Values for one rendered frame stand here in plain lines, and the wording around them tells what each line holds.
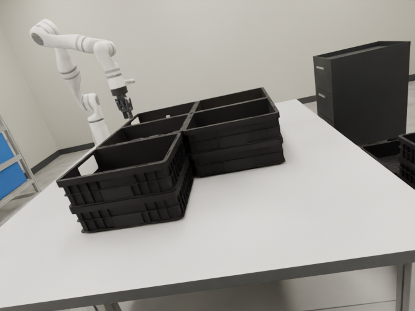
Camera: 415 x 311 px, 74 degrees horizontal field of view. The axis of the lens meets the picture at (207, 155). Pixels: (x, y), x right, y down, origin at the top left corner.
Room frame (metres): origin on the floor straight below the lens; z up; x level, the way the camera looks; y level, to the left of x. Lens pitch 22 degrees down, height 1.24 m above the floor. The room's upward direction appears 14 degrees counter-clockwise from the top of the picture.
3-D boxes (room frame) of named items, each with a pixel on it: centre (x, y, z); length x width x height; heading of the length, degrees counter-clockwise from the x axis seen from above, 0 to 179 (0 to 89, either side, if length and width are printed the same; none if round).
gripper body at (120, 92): (1.34, 0.33, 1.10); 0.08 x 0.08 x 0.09
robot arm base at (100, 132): (1.66, 0.60, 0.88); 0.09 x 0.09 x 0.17; 86
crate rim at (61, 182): (0.98, 0.30, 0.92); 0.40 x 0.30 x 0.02; 80
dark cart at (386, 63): (2.39, -1.45, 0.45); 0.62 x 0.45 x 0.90; 82
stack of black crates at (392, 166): (1.43, -1.13, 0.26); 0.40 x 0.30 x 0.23; 172
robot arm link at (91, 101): (1.66, 0.59, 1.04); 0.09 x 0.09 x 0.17; 89
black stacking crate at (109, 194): (0.98, 0.30, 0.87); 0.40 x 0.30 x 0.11; 80
